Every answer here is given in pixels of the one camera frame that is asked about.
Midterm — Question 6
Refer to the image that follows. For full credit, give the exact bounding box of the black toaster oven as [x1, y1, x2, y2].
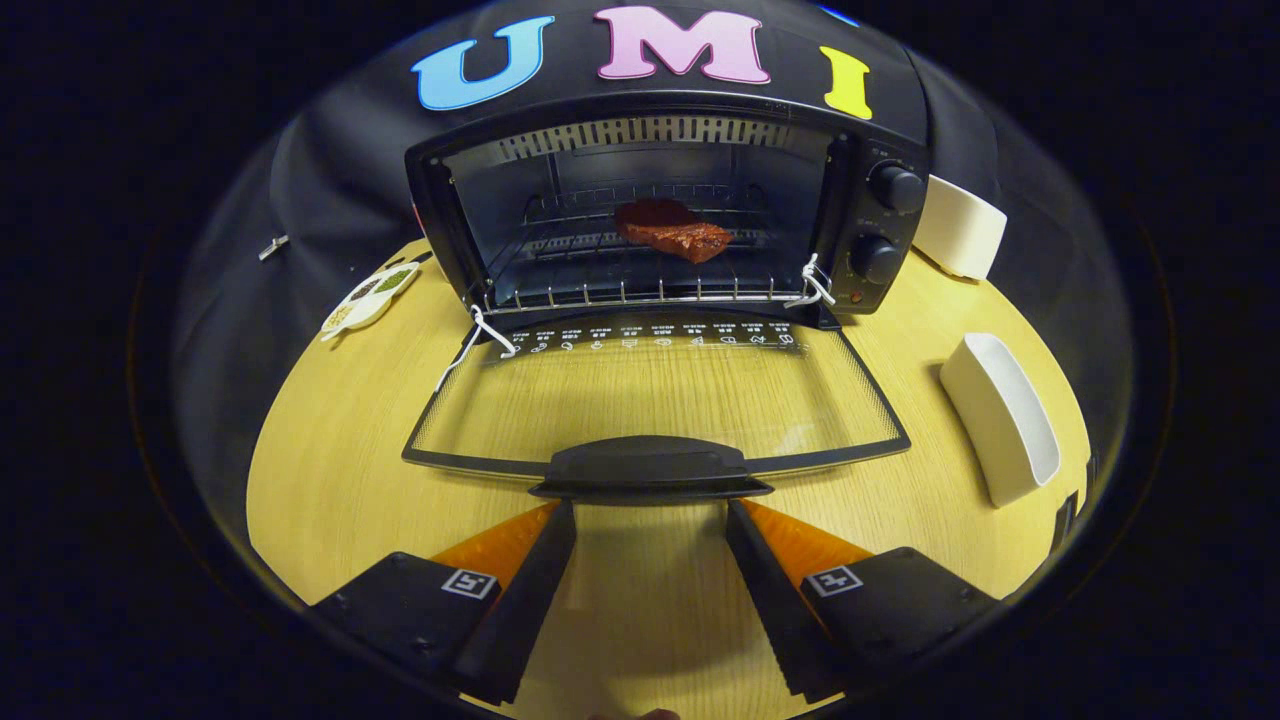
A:
[402, 90, 931, 506]

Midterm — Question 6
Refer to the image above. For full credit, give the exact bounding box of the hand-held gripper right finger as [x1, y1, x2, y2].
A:
[726, 498, 1001, 701]

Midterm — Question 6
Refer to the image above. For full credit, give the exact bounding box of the white rectangular tray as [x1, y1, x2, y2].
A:
[938, 333, 1062, 509]

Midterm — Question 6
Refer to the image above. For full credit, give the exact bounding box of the black backdrop cloth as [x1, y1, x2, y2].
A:
[170, 0, 1136, 481]

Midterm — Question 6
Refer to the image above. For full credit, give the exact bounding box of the brown meat piece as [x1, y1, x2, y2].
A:
[613, 198, 734, 265]

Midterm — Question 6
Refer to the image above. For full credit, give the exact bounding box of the white sectioned condiment dish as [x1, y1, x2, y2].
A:
[319, 262, 421, 342]

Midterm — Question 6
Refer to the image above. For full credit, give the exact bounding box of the black clamp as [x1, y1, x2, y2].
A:
[1050, 490, 1081, 551]

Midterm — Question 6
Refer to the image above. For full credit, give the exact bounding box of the white bread toaster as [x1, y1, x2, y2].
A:
[912, 174, 1009, 281]

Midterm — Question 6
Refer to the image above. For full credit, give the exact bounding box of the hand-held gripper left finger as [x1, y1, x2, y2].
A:
[312, 500, 578, 706]

